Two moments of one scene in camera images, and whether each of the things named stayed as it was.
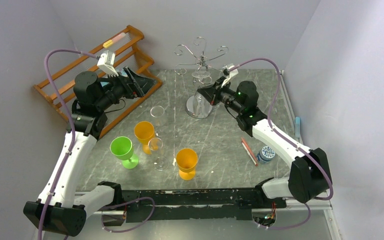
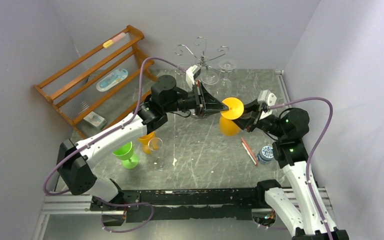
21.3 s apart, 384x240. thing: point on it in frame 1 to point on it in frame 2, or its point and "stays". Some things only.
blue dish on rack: [121, 71] stays
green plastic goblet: [121, 147] stays
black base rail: [159, 204] stays
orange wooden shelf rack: [119, 51] stays
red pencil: [249, 151] stays
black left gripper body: [126, 90] to [198, 100]
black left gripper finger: [143, 85] to [208, 111]
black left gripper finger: [143, 83] to [210, 101]
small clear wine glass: [155, 144] stays
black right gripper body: [212, 94] to [256, 116]
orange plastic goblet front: [187, 159] to [227, 126]
